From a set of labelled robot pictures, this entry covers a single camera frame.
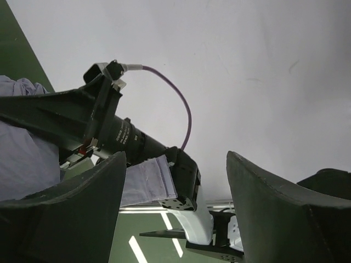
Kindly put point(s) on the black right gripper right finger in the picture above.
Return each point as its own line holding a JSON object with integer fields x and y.
{"x": 282, "y": 221}

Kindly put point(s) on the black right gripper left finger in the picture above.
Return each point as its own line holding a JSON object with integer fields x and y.
{"x": 73, "y": 221}

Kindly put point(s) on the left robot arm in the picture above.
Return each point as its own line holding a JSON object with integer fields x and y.
{"x": 198, "y": 223}

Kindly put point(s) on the lavender folding umbrella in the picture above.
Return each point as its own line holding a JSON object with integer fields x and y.
{"x": 31, "y": 164}

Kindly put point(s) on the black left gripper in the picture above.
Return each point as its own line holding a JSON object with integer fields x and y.
{"x": 72, "y": 119}

